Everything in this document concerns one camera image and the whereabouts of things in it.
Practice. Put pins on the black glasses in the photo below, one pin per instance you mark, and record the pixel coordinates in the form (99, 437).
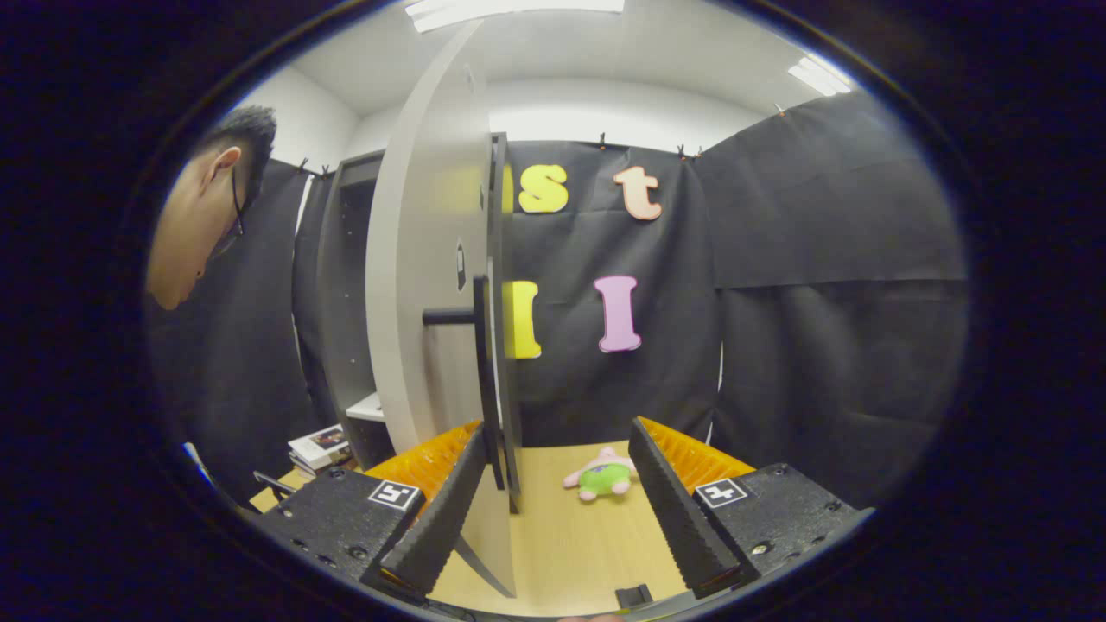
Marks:
(235, 216)

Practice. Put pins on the white book with portrait cover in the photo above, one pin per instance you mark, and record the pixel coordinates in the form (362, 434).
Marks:
(318, 441)

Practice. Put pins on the dark-edged book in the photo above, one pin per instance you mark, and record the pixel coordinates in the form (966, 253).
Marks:
(309, 466)

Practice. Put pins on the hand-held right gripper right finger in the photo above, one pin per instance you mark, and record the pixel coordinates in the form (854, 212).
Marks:
(674, 518)

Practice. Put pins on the dark grey cabinet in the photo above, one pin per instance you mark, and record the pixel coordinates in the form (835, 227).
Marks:
(341, 302)

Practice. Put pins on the beige cabinet door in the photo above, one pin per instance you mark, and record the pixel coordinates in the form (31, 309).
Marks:
(415, 259)

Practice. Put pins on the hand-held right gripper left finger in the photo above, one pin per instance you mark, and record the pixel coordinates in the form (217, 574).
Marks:
(441, 518)

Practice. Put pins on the pink and green plush toy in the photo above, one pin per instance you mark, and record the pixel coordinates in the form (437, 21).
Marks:
(603, 477)

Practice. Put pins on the black backdrop cloth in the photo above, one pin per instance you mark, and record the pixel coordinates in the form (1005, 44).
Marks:
(778, 302)

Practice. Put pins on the long ceiling light panel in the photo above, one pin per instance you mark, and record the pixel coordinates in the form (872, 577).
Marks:
(510, 10)

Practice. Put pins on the person's head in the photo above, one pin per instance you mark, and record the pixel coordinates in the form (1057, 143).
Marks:
(194, 225)

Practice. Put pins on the white cabinet shelf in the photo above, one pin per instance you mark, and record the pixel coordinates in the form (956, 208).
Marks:
(367, 408)

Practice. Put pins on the small ceiling light panel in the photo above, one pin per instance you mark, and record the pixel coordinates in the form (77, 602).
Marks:
(819, 75)

